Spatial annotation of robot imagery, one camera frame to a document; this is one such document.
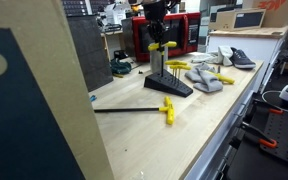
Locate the grey cloth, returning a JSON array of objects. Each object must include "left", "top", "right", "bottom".
[{"left": 185, "top": 63, "right": 223, "bottom": 93}]

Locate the white cable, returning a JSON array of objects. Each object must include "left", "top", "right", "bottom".
[{"left": 261, "top": 89, "right": 287, "bottom": 106}]

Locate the cardboard box with label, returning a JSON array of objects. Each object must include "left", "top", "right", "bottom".
[{"left": 208, "top": 8, "right": 266, "bottom": 31}]

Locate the black hex key stand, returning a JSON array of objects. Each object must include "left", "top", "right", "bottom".
[{"left": 144, "top": 70, "right": 193, "bottom": 97}]

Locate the white towel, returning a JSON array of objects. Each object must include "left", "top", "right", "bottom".
[{"left": 191, "top": 46, "right": 233, "bottom": 66}]

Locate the yellow T-handle hex key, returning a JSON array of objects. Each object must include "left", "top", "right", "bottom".
[
  {"left": 165, "top": 60, "right": 191, "bottom": 82},
  {"left": 147, "top": 40, "right": 178, "bottom": 78},
  {"left": 206, "top": 67, "right": 235, "bottom": 84},
  {"left": 94, "top": 96, "right": 175, "bottom": 125},
  {"left": 170, "top": 65, "right": 191, "bottom": 85}
]

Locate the black pegboard panel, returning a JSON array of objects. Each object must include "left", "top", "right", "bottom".
[{"left": 227, "top": 99, "right": 288, "bottom": 180}]

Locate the dark grey panel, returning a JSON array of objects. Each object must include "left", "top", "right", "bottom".
[{"left": 67, "top": 16, "right": 113, "bottom": 92}]

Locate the red black microwave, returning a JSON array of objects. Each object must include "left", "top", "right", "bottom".
[{"left": 131, "top": 12, "right": 201, "bottom": 62}]

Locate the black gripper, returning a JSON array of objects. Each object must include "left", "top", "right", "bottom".
[{"left": 143, "top": 0, "right": 168, "bottom": 42}]

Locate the orange black clamp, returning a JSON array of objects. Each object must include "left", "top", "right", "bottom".
[
  {"left": 239, "top": 121, "right": 277, "bottom": 149},
  {"left": 253, "top": 99, "right": 284, "bottom": 115}
]

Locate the metal cup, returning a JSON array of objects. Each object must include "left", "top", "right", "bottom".
[{"left": 150, "top": 50, "right": 167, "bottom": 73}]

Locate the dark grey sneaker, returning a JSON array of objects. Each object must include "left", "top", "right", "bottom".
[{"left": 230, "top": 47, "right": 256, "bottom": 69}]

